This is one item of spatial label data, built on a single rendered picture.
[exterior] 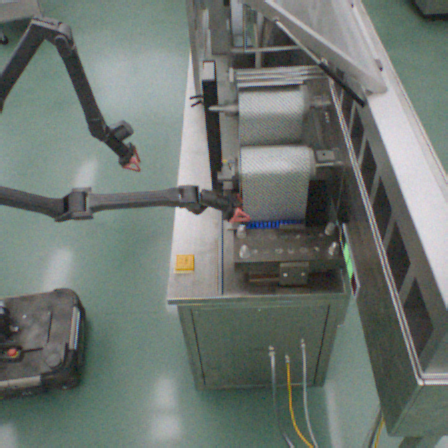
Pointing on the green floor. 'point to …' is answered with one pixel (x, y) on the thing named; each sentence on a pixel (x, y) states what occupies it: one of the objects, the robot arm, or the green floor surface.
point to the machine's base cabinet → (259, 342)
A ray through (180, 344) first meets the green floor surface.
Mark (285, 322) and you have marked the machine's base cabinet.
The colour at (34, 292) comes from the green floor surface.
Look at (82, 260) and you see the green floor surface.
